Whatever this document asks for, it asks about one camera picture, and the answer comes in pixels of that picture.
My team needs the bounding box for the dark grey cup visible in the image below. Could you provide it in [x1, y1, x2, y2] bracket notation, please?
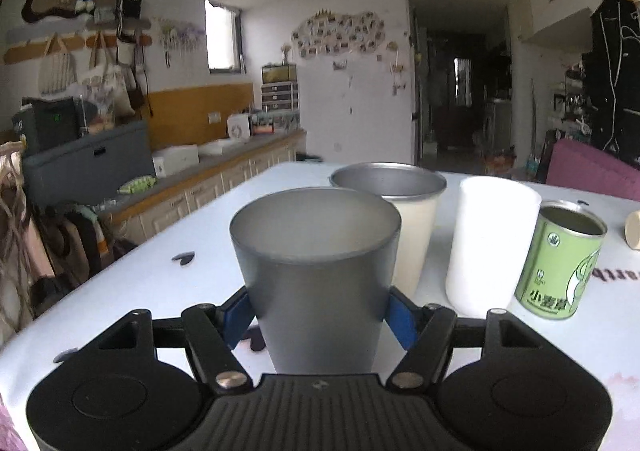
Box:
[230, 187, 401, 375]

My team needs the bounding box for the white plastic cup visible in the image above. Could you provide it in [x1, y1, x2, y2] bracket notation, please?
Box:
[445, 176, 541, 318]

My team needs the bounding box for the cream steel-rimmed cup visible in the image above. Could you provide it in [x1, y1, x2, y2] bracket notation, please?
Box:
[328, 161, 448, 299]

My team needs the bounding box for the white cup brown sleeve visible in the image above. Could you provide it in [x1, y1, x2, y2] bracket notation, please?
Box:
[624, 211, 640, 251]

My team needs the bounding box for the cream sideboard cabinet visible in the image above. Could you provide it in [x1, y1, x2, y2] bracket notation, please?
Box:
[102, 130, 306, 244]

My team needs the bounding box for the green cartoon tin can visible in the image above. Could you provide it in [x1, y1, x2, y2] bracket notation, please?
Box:
[514, 201, 608, 320]

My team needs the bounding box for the white box on counter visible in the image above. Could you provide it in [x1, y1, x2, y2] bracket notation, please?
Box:
[152, 145, 200, 178]

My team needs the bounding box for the grey storage box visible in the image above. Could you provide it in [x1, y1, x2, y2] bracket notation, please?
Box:
[23, 121, 155, 208]

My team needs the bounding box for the white small appliance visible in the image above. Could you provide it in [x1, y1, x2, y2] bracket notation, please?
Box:
[227, 113, 252, 139]

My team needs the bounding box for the small drawer organizer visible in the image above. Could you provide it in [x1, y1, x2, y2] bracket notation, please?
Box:
[260, 63, 299, 112]

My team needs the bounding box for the hanging tote bag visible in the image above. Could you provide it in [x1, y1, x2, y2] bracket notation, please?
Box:
[38, 33, 76, 95]

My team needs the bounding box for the cloud-shaped photo collage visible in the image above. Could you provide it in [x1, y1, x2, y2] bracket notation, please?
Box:
[291, 10, 385, 60]

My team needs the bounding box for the black hanging coat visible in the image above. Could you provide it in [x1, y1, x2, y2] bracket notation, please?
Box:
[584, 0, 639, 166]

